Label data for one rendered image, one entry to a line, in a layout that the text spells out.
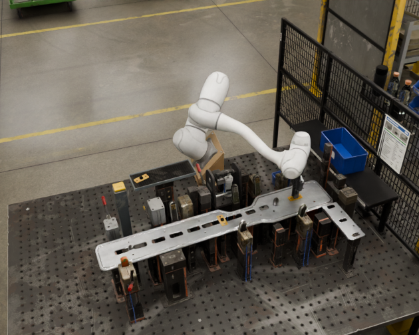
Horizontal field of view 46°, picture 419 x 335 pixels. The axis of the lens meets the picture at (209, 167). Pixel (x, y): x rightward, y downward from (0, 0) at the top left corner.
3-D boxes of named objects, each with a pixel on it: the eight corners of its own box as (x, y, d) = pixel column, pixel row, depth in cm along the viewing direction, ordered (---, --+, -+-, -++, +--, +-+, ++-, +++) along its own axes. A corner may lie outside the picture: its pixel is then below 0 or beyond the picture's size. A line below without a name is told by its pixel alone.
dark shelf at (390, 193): (366, 210, 282) (367, 206, 280) (288, 128, 348) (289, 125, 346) (398, 199, 288) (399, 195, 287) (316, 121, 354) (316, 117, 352)
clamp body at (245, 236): (241, 284, 281) (242, 242, 259) (232, 269, 290) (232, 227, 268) (255, 279, 283) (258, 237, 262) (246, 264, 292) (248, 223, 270)
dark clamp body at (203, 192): (201, 245, 305) (199, 199, 281) (193, 230, 314) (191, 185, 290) (217, 240, 308) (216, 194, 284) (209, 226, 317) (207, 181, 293)
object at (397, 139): (399, 177, 282) (412, 132, 263) (375, 155, 299) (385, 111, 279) (402, 175, 283) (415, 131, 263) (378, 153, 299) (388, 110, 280)
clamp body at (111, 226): (114, 276, 288) (104, 232, 265) (109, 262, 296) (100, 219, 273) (130, 270, 290) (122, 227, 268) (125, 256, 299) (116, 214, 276)
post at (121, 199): (124, 247, 304) (114, 194, 277) (121, 239, 310) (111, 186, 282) (136, 244, 306) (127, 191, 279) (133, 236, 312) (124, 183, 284)
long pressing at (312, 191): (102, 276, 251) (102, 274, 250) (93, 246, 267) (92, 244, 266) (335, 203, 289) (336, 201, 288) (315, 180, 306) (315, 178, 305)
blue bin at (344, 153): (340, 175, 302) (344, 159, 294) (318, 147, 325) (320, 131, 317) (365, 170, 305) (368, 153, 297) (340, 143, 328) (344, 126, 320)
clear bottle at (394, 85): (388, 107, 287) (395, 76, 274) (381, 102, 291) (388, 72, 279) (397, 105, 288) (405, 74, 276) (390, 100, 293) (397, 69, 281)
